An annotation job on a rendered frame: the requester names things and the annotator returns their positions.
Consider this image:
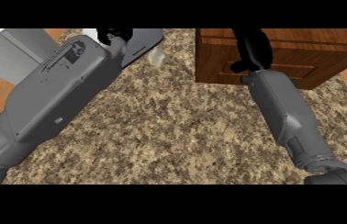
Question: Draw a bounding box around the dark grey flat panel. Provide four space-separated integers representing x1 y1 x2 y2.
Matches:
119 28 164 70

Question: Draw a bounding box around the white object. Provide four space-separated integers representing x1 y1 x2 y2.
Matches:
80 28 99 39

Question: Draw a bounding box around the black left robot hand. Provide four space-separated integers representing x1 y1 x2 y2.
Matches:
96 28 136 47

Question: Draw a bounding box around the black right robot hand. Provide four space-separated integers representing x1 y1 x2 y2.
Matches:
229 28 275 74

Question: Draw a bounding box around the brown wooden drawer front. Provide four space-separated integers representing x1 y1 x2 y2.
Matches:
193 43 347 91

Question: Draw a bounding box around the brown wooden cabinet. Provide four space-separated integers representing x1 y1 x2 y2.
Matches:
193 28 347 91

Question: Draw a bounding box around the pale grey appliance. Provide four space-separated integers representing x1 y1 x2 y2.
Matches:
0 28 60 86

